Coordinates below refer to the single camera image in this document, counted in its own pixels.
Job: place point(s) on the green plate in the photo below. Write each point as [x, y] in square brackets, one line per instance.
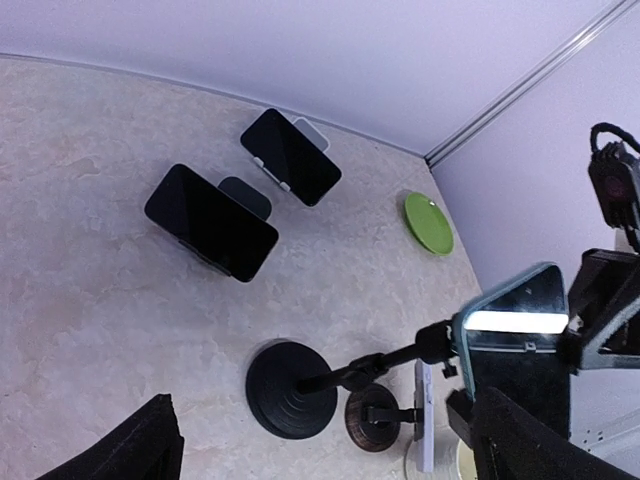
[428, 224]

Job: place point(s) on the black phone dark case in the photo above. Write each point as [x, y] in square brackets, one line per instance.
[167, 206]

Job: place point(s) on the teal-cased phone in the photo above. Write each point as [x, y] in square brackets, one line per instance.
[509, 337]

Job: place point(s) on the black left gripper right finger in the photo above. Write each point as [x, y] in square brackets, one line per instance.
[509, 443]

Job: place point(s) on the right aluminium corner post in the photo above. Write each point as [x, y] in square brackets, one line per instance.
[544, 69]

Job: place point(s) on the black pole phone stand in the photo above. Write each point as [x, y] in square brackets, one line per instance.
[292, 391]

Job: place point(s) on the black folding phone stand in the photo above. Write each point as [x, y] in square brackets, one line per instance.
[245, 197]

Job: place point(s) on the cream ceramic mug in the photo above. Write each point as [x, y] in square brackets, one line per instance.
[447, 458]

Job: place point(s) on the round dark wooden stand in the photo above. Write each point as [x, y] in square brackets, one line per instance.
[373, 418]

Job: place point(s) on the purple-cased phone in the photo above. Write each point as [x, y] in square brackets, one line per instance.
[424, 427]

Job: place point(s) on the silver folding phone stand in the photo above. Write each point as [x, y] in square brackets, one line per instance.
[312, 131]

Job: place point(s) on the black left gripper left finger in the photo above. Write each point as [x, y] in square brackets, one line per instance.
[147, 445]

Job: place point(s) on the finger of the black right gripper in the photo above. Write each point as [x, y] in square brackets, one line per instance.
[605, 298]

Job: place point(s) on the blue phone on silver stand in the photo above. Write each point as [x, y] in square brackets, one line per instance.
[292, 156]

